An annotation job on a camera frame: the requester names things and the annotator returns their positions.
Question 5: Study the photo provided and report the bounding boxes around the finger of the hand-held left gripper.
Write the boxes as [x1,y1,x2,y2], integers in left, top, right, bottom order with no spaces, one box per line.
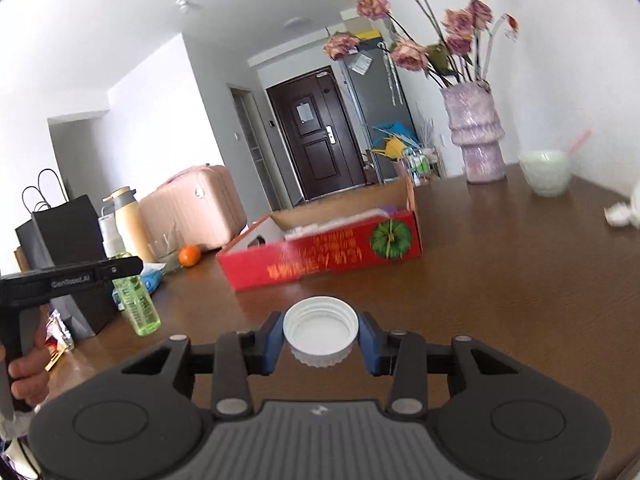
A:
[100,256,144,283]

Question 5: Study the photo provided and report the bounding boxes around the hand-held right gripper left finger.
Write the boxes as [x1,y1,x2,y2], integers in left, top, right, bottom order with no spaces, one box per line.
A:
[107,311,284,420]

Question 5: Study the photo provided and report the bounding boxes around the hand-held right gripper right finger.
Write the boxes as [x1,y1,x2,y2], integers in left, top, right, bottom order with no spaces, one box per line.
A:
[359,311,543,420]

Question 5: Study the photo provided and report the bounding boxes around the green spray bottle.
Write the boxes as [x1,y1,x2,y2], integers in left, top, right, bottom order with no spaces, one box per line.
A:
[110,252,162,337]

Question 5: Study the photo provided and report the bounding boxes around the white ribbed bottle cap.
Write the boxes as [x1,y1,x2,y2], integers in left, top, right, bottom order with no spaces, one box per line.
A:
[282,296,360,370]

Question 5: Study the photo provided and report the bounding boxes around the red cardboard box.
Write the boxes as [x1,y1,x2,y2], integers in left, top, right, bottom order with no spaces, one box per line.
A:
[216,175,424,292]

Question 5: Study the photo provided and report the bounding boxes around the person's left hand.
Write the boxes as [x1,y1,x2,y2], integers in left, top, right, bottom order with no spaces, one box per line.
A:
[8,319,52,408]

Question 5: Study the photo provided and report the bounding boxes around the blue tissue pack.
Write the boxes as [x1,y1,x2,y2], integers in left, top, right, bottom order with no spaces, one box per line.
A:
[139,262,167,294]

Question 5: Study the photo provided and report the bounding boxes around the white bottle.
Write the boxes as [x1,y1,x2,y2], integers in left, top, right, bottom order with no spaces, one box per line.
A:
[97,214,127,261]

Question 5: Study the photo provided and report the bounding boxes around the orange thermos bottle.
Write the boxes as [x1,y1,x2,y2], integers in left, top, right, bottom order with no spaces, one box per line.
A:
[102,186,157,264]

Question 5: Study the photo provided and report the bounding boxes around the clear glass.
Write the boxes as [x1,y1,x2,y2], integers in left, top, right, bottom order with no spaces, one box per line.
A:
[149,236,184,276]

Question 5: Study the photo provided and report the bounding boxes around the black paper bag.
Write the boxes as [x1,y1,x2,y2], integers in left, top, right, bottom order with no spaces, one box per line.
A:
[15,168,119,339]

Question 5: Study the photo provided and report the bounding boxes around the orange snack packet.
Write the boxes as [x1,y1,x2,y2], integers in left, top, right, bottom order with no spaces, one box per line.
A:
[43,309,76,372]

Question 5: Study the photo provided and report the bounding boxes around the pink suitcase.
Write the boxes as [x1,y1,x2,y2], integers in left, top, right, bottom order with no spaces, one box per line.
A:
[137,163,249,252]

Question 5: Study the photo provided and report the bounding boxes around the storage trolley with items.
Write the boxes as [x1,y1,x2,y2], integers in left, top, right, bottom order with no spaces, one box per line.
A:
[369,121,446,187]

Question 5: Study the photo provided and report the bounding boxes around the dark brown door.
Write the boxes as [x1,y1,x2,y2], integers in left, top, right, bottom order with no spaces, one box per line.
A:
[265,67,369,202]

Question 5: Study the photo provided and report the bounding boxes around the pink ribbed vase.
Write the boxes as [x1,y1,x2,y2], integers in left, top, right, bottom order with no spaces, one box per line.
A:
[439,82,507,185]

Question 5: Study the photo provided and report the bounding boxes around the white cup with straw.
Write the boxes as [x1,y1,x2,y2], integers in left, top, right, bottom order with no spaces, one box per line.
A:
[517,148,574,197]

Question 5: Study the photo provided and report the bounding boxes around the grey refrigerator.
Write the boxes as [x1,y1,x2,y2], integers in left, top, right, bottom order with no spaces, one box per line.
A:
[335,35,419,184]

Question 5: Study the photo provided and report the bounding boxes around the crumpled white tissue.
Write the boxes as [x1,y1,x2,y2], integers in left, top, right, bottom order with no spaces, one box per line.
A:
[603,201,640,231]

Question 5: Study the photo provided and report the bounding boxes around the yellow boxes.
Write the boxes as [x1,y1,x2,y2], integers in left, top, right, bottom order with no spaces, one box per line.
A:
[342,7,384,44]

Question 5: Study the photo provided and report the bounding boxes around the dried pink flowers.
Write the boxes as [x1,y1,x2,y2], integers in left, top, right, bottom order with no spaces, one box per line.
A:
[323,0,521,92]

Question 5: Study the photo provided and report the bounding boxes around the black cable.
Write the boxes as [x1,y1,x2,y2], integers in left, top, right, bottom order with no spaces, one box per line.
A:
[0,450,42,480]

